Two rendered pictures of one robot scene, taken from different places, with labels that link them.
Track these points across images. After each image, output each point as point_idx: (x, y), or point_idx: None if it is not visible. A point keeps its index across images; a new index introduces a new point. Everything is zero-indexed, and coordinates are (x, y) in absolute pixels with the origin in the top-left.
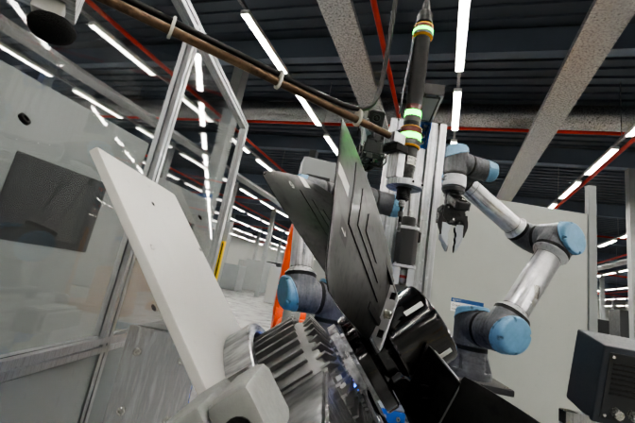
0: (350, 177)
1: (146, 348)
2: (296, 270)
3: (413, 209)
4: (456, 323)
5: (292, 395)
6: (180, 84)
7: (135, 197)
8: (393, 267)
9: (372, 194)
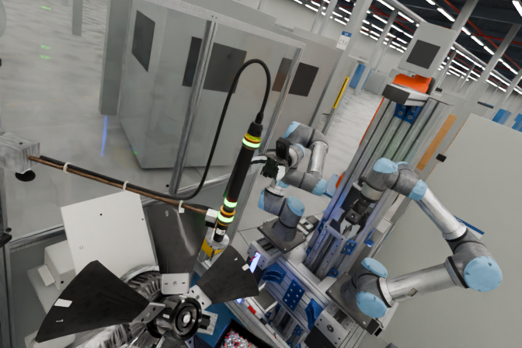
0: (75, 297)
1: None
2: (268, 190)
3: None
4: (358, 267)
5: None
6: (201, 65)
7: (82, 221)
8: (338, 210)
9: (120, 283)
